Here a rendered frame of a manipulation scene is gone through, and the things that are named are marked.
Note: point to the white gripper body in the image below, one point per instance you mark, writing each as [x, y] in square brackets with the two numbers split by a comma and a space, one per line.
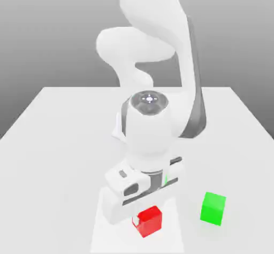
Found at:
[115, 211]

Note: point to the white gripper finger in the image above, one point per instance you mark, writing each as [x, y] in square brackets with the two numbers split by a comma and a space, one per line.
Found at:
[135, 220]

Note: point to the small red cube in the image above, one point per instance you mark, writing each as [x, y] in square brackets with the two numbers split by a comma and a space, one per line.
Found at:
[149, 221]

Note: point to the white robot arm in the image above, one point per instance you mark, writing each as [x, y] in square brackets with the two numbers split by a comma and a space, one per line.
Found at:
[149, 129]

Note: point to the small green cube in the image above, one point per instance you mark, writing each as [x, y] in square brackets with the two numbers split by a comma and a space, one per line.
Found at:
[213, 210]

